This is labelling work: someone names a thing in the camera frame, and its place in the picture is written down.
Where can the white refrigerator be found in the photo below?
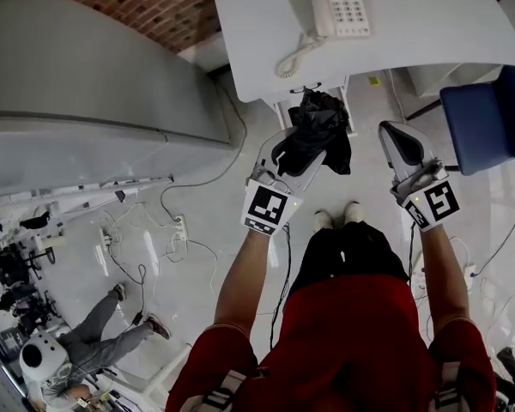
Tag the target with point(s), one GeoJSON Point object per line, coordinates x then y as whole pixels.
{"type": "Point", "coordinates": [90, 101]}

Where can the black cloth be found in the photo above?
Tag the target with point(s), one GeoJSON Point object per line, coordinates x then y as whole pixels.
{"type": "Point", "coordinates": [317, 131]}

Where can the person's right forearm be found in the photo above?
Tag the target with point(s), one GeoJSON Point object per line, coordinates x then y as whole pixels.
{"type": "Point", "coordinates": [446, 273]}

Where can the yellow paper scrap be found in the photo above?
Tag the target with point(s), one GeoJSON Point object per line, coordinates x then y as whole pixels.
{"type": "Point", "coordinates": [373, 80]}

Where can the white corded telephone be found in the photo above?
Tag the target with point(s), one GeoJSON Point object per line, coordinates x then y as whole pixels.
{"type": "Point", "coordinates": [339, 9]}

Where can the black office chair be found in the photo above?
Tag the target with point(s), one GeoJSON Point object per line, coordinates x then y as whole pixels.
{"type": "Point", "coordinates": [13, 262]}

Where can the person's left forearm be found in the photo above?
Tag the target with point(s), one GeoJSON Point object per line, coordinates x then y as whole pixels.
{"type": "Point", "coordinates": [244, 277]}

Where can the white drawer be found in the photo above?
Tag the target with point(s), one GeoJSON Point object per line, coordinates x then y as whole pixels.
{"type": "Point", "coordinates": [283, 114]}

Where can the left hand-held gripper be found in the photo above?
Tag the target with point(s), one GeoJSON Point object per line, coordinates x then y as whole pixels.
{"type": "Point", "coordinates": [266, 206]}

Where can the person's red shirt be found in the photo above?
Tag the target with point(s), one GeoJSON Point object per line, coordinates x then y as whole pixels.
{"type": "Point", "coordinates": [347, 350]}

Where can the person's white shoe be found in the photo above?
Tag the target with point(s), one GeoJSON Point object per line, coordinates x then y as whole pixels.
{"type": "Point", "coordinates": [353, 212]}
{"type": "Point", "coordinates": [322, 220]}

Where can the white desk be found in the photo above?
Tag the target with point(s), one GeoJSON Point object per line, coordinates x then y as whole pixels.
{"type": "Point", "coordinates": [433, 28]}

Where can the white open shelf unit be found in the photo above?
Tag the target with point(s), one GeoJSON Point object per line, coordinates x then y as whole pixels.
{"type": "Point", "coordinates": [450, 80]}

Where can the white power strip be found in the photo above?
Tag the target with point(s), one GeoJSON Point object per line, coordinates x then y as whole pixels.
{"type": "Point", "coordinates": [470, 276]}
{"type": "Point", "coordinates": [105, 236]}
{"type": "Point", "coordinates": [180, 228]}

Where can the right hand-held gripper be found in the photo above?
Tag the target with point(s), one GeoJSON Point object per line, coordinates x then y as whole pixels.
{"type": "Point", "coordinates": [433, 200]}

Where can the blue chair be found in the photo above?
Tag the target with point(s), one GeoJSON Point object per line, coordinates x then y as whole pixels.
{"type": "Point", "coordinates": [485, 118]}

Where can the person's black shorts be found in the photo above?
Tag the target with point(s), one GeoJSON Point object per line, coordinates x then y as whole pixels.
{"type": "Point", "coordinates": [347, 256]}

